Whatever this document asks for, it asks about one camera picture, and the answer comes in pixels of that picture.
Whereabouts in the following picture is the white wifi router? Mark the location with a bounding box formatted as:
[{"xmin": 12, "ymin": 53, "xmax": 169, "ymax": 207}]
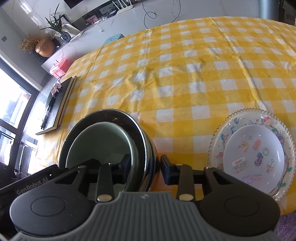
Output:
[{"xmin": 111, "ymin": 0, "xmax": 133, "ymax": 15}]

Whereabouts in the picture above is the white tv cabinet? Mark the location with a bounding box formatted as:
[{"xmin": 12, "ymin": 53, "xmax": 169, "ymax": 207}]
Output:
[{"xmin": 42, "ymin": 1, "xmax": 259, "ymax": 72}]

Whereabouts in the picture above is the black television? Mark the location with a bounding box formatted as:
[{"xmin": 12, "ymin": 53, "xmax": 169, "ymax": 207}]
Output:
[{"xmin": 64, "ymin": 0, "xmax": 83, "ymax": 9}]

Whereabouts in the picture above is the small white sticker plate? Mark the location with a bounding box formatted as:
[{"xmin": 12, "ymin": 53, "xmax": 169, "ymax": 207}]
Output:
[{"xmin": 223, "ymin": 125, "xmax": 285, "ymax": 194}]

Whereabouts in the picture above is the green ceramic bowl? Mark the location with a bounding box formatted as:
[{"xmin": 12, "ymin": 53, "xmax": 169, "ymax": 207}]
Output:
[{"xmin": 67, "ymin": 122, "xmax": 137, "ymax": 202}]

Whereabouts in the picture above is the black pen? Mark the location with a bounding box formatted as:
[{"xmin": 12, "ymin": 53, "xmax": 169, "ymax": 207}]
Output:
[{"xmin": 41, "ymin": 96, "xmax": 55, "ymax": 130}]

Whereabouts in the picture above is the gold vase with dried flowers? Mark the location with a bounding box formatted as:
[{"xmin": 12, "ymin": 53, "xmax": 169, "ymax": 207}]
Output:
[{"xmin": 20, "ymin": 35, "xmax": 55, "ymax": 58}]

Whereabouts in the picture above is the green plant in blue vase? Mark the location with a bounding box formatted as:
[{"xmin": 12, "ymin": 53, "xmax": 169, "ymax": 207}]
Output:
[{"xmin": 42, "ymin": 4, "xmax": 71, "ymax": 43}]

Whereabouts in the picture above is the clear glass plate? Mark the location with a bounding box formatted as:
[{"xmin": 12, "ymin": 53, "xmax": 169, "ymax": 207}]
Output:
[{"xmin": 208, "ymin": 108, "xmax": 295, "ymax": 201}]

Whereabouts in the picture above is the yellow checkered tablecloth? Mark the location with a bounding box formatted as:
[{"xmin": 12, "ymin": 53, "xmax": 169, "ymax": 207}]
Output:
[{"xmin": 34, "ymin": 16, "xmax": 296, "ymax": 215}]

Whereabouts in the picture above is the grey metal trash bin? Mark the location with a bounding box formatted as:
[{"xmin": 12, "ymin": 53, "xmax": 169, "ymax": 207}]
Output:
[{"xmin": 258, "ymin": 0, "xmax": 280, "ymax": 21}]

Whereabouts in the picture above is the orange steel bowl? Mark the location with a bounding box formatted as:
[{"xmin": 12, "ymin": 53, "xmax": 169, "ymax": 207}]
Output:
[{"xmin": 58, "ymin": 109, "xmax": 159, "ymax": 192}]

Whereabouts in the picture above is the pink storage box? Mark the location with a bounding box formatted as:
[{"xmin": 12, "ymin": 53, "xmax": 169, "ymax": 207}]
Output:
[{"xmin": 50, "ymin": 59, "xmax": 70, "ymax": 78}]

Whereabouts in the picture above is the light blue plastic stool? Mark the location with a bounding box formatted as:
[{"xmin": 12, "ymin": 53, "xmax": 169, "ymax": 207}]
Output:
[{"xmin": 103, "ymin": 34, "xmax": 125, "ymax": 46}]

